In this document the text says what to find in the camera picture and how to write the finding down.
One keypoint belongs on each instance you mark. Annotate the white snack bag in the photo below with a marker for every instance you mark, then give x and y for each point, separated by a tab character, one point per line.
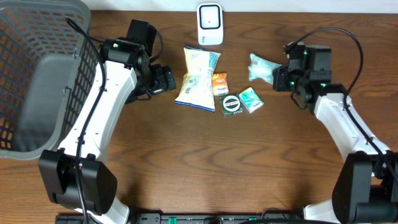
197	87

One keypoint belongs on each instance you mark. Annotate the white barcode scanner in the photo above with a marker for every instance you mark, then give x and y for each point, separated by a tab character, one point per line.
210	24

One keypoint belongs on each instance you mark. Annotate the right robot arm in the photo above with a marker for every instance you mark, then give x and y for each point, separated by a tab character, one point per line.
366	189

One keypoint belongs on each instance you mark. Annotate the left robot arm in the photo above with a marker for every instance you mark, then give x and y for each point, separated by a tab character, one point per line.
75	175

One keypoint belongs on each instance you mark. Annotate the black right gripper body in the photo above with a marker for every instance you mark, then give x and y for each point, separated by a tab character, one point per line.
284	78

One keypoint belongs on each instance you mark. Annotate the green Zam-Buk box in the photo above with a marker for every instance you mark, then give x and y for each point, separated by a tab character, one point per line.
231	105

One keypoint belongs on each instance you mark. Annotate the orange Kleenex tissue pack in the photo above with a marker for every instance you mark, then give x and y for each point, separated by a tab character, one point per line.
220	84

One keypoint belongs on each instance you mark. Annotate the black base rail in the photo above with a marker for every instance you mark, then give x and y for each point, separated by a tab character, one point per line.
156	218

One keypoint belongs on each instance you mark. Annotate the grey plastic basket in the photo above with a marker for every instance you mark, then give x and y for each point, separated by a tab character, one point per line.
47	71

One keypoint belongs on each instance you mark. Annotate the teal Kleenex tissue pack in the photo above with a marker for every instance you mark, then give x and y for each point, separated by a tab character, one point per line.
250	100

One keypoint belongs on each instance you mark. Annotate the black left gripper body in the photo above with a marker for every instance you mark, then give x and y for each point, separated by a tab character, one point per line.
166	79

